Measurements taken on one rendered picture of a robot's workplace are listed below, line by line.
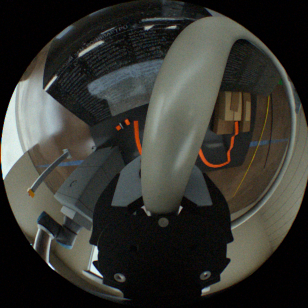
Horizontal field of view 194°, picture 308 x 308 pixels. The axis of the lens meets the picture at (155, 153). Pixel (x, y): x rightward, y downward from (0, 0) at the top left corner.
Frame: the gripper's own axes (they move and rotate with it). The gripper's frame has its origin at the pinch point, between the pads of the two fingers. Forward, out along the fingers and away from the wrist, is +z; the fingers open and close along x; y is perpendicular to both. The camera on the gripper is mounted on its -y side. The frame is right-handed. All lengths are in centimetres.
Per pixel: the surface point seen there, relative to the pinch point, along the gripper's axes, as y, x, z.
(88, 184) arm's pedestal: 38, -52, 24
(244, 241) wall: 392, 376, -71
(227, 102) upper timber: -19, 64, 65
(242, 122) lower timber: -2, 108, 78
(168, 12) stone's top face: -33.0, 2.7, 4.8
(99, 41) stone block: -26.1, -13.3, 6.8
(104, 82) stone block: -16.8, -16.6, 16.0
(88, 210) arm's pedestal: 50, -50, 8
